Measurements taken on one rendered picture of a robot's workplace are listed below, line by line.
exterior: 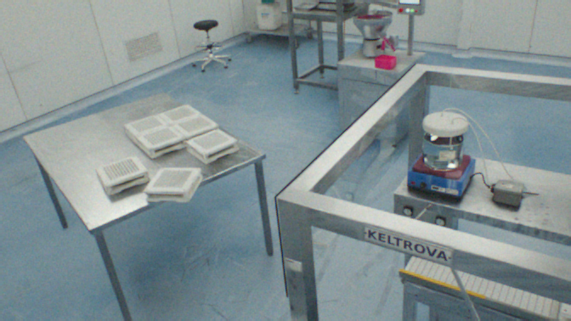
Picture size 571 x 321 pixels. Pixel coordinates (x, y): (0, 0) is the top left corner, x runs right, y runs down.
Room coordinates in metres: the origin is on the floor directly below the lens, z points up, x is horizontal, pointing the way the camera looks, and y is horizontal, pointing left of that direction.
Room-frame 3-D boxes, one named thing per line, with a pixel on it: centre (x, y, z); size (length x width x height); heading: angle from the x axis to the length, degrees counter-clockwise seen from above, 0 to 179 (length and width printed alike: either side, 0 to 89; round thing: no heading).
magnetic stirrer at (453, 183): (1.57, -0.56, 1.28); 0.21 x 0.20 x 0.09; 146
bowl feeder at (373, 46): (4.50, -0.93, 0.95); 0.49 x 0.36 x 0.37; 51
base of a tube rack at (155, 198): (2.38, 0.66, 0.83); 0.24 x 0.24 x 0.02; 78
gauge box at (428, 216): (1.51, -0.49, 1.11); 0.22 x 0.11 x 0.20; 56
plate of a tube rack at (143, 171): (2.54, 0.99, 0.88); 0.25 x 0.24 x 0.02; 119
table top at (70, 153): (3.00, 1.02, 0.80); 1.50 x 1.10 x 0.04; 35
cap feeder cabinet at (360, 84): (4.42, -0.93, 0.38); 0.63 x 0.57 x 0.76; 51
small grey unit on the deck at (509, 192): (1.43, -0.74, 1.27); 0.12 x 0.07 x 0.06; 56
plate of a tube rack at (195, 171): (2.38, 0.66, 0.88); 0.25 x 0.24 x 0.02; 78
